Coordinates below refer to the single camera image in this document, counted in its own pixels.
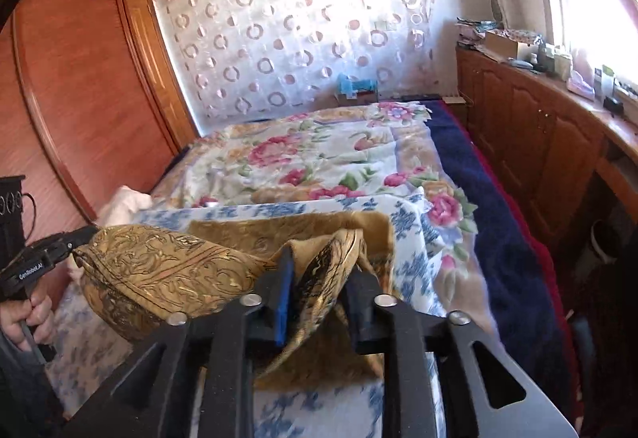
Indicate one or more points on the pink floral bedspread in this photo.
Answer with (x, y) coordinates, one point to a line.
(324, 154)

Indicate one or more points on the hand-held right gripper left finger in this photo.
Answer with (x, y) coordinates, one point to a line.
(281, 313)

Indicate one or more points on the cardboard box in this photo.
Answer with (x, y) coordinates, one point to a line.
(503, 44)

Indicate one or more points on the pink tissue box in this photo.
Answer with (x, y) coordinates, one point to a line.
(580, 83)

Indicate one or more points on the pale pink cloth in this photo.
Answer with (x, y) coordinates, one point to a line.
(127, 204)

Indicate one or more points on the circle patterned lace curtain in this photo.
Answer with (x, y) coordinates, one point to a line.
(299, 44)

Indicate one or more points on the wooden wardrobe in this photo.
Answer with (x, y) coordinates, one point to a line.
(89, 94)

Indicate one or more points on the teal box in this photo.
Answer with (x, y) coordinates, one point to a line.
(354, 87)

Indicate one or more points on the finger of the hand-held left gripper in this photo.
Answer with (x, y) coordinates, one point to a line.
(75, 238)

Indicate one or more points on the golden patterned garment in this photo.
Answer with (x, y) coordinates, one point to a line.
(149, 263)

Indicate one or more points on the person's left hand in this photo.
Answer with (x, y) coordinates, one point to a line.
(35, 318)

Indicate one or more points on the blue floral sheet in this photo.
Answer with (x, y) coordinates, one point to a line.
(423, 243)

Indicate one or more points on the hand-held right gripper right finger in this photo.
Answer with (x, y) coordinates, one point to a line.
(356, 313)

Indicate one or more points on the window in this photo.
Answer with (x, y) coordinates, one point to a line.
(598, 9)

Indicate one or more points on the navy blue blanket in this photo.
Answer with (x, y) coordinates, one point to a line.
(508, 278)

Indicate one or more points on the wooden cabinet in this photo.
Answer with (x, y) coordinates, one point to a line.
(538, 129)

